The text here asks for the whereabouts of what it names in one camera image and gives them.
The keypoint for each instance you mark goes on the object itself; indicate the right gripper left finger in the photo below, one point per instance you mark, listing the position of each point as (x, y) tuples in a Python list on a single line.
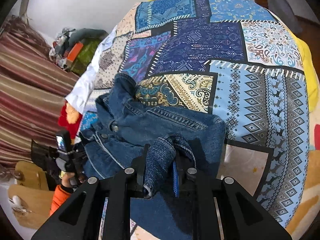
[(98, 206)]

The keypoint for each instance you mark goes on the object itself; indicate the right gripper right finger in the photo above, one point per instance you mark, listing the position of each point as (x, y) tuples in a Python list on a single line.
[(222, 208)]

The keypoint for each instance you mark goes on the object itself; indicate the blue denim jacket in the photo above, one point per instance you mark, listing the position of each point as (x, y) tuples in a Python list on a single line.
[(124, 126)]

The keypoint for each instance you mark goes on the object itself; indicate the pile of clothes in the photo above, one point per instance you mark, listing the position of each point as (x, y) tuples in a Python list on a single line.
[(60, 46)]

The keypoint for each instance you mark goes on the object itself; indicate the left hand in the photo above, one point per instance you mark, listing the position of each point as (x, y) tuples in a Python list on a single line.
[(72, 180)]

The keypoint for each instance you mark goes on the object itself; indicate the red plush toy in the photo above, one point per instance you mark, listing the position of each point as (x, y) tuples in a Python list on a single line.
[(70, 119)]

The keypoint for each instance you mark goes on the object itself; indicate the wooden bedside table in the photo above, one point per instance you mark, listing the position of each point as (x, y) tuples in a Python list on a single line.
[(30, 195)]

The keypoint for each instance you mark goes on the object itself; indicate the white shirt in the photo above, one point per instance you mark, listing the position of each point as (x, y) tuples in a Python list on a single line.
[(81, 91)]

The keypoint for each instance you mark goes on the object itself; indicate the red gold striped curtain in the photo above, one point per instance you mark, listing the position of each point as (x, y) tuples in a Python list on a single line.
[(33, 91)]

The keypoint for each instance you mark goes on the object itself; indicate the green patterned storage box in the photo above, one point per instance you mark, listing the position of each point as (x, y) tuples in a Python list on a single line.
[(85, 56)]

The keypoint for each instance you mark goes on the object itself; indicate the beige bed blanket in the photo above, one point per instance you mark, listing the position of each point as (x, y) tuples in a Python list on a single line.
[(309, 205)]

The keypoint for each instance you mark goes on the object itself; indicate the orange shoe box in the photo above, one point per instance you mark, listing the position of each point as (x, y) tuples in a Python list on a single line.
[(72, 55)]

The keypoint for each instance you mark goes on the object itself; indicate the blue patchwork quilt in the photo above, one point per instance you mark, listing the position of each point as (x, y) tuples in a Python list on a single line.
[(231, 58)]

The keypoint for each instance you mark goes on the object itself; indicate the grey backpack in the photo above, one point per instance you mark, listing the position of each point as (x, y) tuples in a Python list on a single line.
[(283, 10)]

